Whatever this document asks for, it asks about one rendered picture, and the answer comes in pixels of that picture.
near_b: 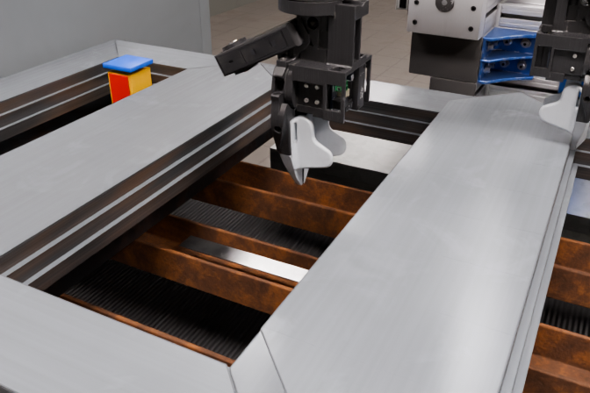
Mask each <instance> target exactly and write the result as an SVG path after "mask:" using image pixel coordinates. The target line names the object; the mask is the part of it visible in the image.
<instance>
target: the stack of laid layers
mask: <svg viewBox="0 0 590 393"><path fill-rule="evenodd" d="M146 67H149V68H150V72H151V81H152V85H154V84H156V83H158V82H160V81H163V80H165V79H167V78H169V77H171V76H172V75H176V74H178V73H180V72H182V71H184V70H185V69H184V68H174V67H170V66H164V65H159V64H154V63H152V64H150V65H148V66H146ZM110 70H111V69H109V68H103V63H102V64H100V65H97V66H95V67H93V68H89V69H86V70H84V71H82V72H79V73H77V74H74V75H71V76H68V77H65V78H63V79H60V80H59V81H56V82H52V83H49V84H47V85H45V86H42V87H40V88H37V89H34V90H31V91H29V92H26V93H24V94H22V95H19V96H15V97H13V98H11V99H8V100H5V101H3V102H1V103H0V142H1V141H3V140H6V139H8V138H10V137H13V136H15V135H17V134H20V133H22V132H24V131H27V130H29V129H31V128H33V127H35V126H37V125H40V124H43V123H45V122H47V121H48V120H51V119H53V118H56V117H59V116H60V115H62V114H64V113H67V112H69V111H72V110H74V109H76V108H78V107H81V106H83V105H85V104H88V103H90V102H92V101H94V100H97V99H99V98H100V97H102V96H106V95H108V94H110V93H111V90H110V84H109V77H108V71H110ZM270 95H271V90H270V91H268V92H267V93H265V94H263V95H262V96H260V97H258V98H257V99H256V100H254V101H252V102H251V103H249V104H247V105H245V106H244V107H242V108H240V109H239V110H238V111H236V112H234V113H233V114H231V115H230V116H228V117H226V118H224V119H222V120H221V121H219V123H217V124H215V125H213V126H212V127H210V128H208V129H207V130H205V131H203V132H201V133H200V134H199V135H197V136H196V137H194V138H193V139H190V140H189V141H187V142H185V143H184V144H182V145H181V146H179V147H178V148H176V149H174V150H173V151H171V152H170V153H168V154H166V155H164V156H163V157H162V158H160V159H159V160H157V161H155V162H153V163H152V164H150V165H148V166H147V167H145V168H143V169H142V170H141V171H139V172H137V173H136V174H134V175H132V176H130V177H129V178H127V179H125V180H124V181H123V182H121V183H119V184H118V185H116V186H115V187H113V188H111V189H109V190H107V191H106V192H105V193H104V194H102V195H100V196H98V197H97V198H95V199H93V200H92V201H90V202H88V203H87V204H85V205H84V206H82V207H81V208H79V209H78V210H76V211H74V212H72V213H70V214H69V215H67V216H66V217H65V218H63V219H61V220H59V221H58V222H56V223H55V224H53V225H51V226H49V227H48V228H47V229H45V230H44V231H42V232H40V233H38V234H37V235H35V236H33V237H32V238H30V239H29V240H27V241H26V242H24V243H22V244H21V245H19V246H18V247H15V248H14V249H12V250H10V252H8V253H7V254H4V255H3V256H1V257H0V275H4V276H6V277H9V278H11V279H13V280H15V281H18V282H22V283H23V284H26V285H28V286H31V287H33V288H35V289H39V290H41V291H43V290H45V289H46V288H48V287H49V286H51V285H52V284H53V283H55V282H57V281H58V280H59V279H61V278H62V277H63V276H64V275H66V274H67V273H69V272H70V271H71V270H73V269H74V268H76V267H77V266H79V265H80V264H82V263H83V262H84V261H86V260H88V259H89V258H90V257H91V256H92V255H93V254H95V253H97V252H98V251H99V250H101V249H102V248H104V247H105V246H107V245H108V244H110V243H111V242H112V241H114V240H115V239H116V238H117V237H119V236H120V235H122V234H123V233H124V232H126V231H128V230H129V229H130V228H132V227H133V226H135V225H136V224H138V223H139V222H140V221H141V220H142V219H144V218H145V217H147V216H148V215H150V214H151V213H152V212H154V211H156V210H157V209H158V208H160V207H161V206H163V205H164V204H165V203H167V202H168V201H169V200H170V199H172V198H173V197H175V196H176V195H178V194H179V193H181V192H182V191H183V190H185V189H186V188H188V187H189V186H191V185H192V184H193V183H194V182H196V181H197V180H198V179H200V178H201V177H203V176H204V175H206V174H207V173H209V172H210V171H211V170H213V169H214V168H216V167H217V166H218V165H219V164H221V163H222V162H223V161H225V160H227V159H228V158H229V157H231V156H232V155H233V154H235V153H237V152H238V151H239V150H241V149H242V148H243V147H245V146H246V145H247V144H249V143H250V142H251V141H253V140H254V139H256V138H257V137H259V136H260V135H262V134H263V133H264V132H266V131H268V130H269V129H270V128H271V124H270V112H271V98H270ZM438 113H439V112H438ZM438 113H437V112H432V111H423V110H417V109H412V108H407V107H402V106H397V105H391V104H382V103H377V102H372V101H369V102H363V106H362V107H361V108H360V109H359V110H358V111H356V110H351V109H349V110H348V111H347V112H345V123H344V124H342V123H337V122H333V121H329V125H330V127H331V129H332V130H336V131H341V132H349V133H354V134H358V135H363V136H367V137H372V138H376V139H384V140H389V141H393V142H398V143H402V144H408V145H413V144H414V142H415V141H416V140H417V139H418V138H419V137H420V136H421V134H422V133H423V132H424V131H425V130H426V128H427V127H428V126H429V124H430V123H431V122H432V121H433V120H434V118H435V117H436V116H437V114H438ZM575 178H579V179H584V180H588V181H590V139H585V140H584V141H583V142H582V143H581V144H580V145H579V146H578V147H577V148H576V149H575V150H571V149H570V148H569V152H568V154H567V158H566V161H565V166H564V170H563V173H562V176H561V179H560V182H559V185H558V191H557V194H556V197H555V200H554V204H553V206H552V210H551V213H550V218H549V221H548V224H547V227H546V231H545V234H544V237H543V243H542V245H541V248H540V252H539V255H538V258H537V261H536V266H535V270H534V273H533V275H532V279H531V282H530V285H529V291H528V294H527V297H526V300H525V304H524V306H523V309H522V314H521V318H520V321H519V325H518V327H517V331H516V334H515V336H514V342H513V345H512V348H511V352H510V355H509V358H508V361H507V366H506V369H505V373H504V375H503V379H502V382H501V386H500V391H499V393H522V392H523V388H524V384H525V381H526V377H527V373H528V370H529V364H530V360H531V355H532V352H533V348H534V345H535V341H536V335H537V331H538V327H539V324H540V320H541V316H542V312H543V306H544V302H545V298H546V295H547V291H548V288H549V284H550V278H551V274H552V270H553V266H554V262H555V259H556V255H557V251H558V245H559V241H560V238H561V234H562V231H563V227H564V222H565V216H566V212H567V209H568V205H569V202H570V198H571V194H572V188H573V184H574V181H575ZM228 370H229V374H230V376H231V379H232V382H233V386H234V390H235V393H285V391H284V387H283V384H282V383H281V380H280V378H279V375H278V373H277V370H276V367H275V365H274V362H273V360H272V358H271V356H270V352H269V349H268V348H267V345H266V343H265V340H264V338H263V334H262V332H261V331H260V332H259V333H258V334H257V335H256V336H255V337H254V338H253V339H252V341H251V342H250V343H249V344H248V346H247V347H246V348H245V349H244V351H243V352H242V353H241V354H240V356H239V357H238V358H237V359H236V361H235V362H234V363H233V364H232V366H231V367H228Z"/></svg>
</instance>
